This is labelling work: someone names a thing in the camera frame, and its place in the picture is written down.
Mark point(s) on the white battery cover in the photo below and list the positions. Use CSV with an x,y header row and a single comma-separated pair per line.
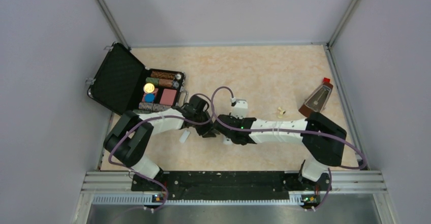
x,y
183,138

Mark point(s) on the purple poker chip stack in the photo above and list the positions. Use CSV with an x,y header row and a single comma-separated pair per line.
x,y
152,107

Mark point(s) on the red card deck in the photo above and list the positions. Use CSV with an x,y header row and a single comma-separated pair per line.
x,y
168,97

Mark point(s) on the blue dealer chip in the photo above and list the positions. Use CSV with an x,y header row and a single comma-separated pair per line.
x,y
149,97

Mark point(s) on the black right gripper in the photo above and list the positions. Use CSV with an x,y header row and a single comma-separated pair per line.
x,y
233,118

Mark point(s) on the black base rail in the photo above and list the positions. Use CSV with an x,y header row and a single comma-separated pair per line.
x,y
231,185

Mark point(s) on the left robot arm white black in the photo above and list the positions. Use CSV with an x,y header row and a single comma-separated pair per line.
x,y
129,138

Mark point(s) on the brown wooden metronome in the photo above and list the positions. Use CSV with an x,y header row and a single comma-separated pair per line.
x,y
317,100

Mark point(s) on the brown poker chip stack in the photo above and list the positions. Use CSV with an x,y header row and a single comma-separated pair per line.
x,y
163,75

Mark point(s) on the white remote control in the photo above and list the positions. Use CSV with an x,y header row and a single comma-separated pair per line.
x,y
227,141

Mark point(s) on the black poker chip case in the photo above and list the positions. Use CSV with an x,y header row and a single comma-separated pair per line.
x,y
119,81

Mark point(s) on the cream chess piece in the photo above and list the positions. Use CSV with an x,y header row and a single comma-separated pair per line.
x,y
281,112

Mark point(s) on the yellow big blind chip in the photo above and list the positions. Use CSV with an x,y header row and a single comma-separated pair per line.
x,y
149,88

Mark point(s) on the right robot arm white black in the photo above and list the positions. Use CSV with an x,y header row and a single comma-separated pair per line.
x,y
322,137

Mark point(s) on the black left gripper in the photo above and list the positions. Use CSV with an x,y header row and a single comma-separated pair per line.
x,y
209,134

